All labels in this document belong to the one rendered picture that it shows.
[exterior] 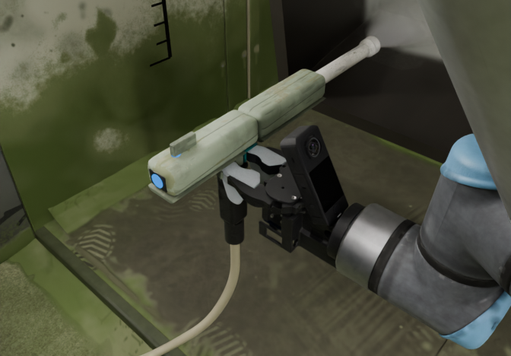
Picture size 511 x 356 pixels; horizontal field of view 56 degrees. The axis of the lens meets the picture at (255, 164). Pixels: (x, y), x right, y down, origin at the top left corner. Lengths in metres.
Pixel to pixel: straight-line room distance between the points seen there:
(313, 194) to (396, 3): 0.54
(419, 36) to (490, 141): 0.74
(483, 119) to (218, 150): 0.44
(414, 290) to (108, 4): 0.93
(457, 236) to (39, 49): 0.93
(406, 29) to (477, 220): 0.54
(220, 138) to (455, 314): 0.32
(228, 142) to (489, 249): 0.31
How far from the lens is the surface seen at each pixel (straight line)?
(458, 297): 0.50
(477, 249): 0.44
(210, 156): 0.57
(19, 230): 1.30
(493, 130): 0.17
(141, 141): 1.39
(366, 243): 0.52
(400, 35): 0.90
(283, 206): 0.56
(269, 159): 0.62
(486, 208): 0.43
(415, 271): 0.51
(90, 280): 1.16
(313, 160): 0.53
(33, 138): 1.20
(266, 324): 1.03
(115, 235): 1.24
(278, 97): 0.66
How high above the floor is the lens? 0.89
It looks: 37 degrees down
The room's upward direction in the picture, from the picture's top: straight up
